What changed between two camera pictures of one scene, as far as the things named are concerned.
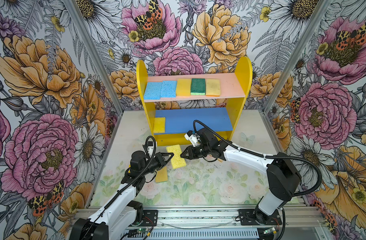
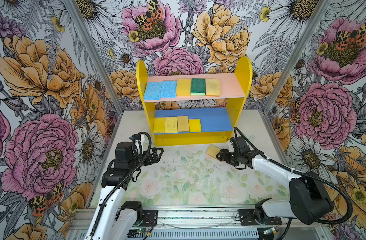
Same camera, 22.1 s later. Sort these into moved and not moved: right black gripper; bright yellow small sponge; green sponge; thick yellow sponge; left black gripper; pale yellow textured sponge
Moved: right black gripper; left black gripper; pale yellow textured sponge
Not moved: bright yellow small sponge; green sponge; thick yellow sponge
